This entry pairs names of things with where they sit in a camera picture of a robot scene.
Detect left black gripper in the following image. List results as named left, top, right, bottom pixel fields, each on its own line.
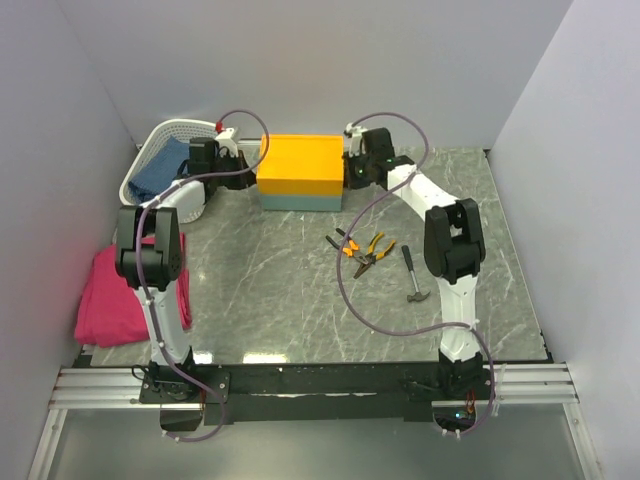
left=211, top=150, right=261, bottom=191

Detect orange grey drawer box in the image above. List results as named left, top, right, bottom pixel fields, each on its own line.
left=256, top=134, right=344, bottom=212

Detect orange black pliers small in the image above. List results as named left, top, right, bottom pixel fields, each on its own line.
left=325, top=228, right=361, bottom=258

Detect orange black long-nose pliers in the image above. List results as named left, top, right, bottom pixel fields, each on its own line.
left=353, top=232, right=396, bottom=279

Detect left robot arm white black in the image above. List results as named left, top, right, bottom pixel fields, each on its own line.
left=115, top=129, right=255, bottom=402

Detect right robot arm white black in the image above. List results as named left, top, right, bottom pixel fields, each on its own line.
left=343, top=124, right=486, bottom=399

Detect white plastic basket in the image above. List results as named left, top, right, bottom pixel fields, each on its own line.
left=119, top=119, right=216, bottom=205

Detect blue cloth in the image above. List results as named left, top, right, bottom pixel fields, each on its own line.
left=127, top=136, right=189, bottom=204

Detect small black hammer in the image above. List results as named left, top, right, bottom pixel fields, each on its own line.
left=401, top=245, right=430, bottom=303

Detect pink folded cloth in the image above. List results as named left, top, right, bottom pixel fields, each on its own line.
left=73, top=232, right=194, bottom=349

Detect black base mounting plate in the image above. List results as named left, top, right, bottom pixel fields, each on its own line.
left=131, top=358, right=495, bottom=431

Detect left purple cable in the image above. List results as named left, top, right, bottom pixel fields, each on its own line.
left=133, top=109, right=272, bottom=445

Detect purple cable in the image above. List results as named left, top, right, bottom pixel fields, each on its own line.
left=336, top=111, right=497, bottom=436
left=133, top=109, right=272, bottom=445

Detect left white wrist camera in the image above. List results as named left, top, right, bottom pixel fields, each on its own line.
left=215, top=121, right=240, bottom=157

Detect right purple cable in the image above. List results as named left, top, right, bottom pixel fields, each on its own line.
left=336, top=111, right=497, bottom=436

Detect aluminium rail frame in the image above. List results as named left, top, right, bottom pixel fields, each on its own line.
left=27, top=363, right=604, bottom=479

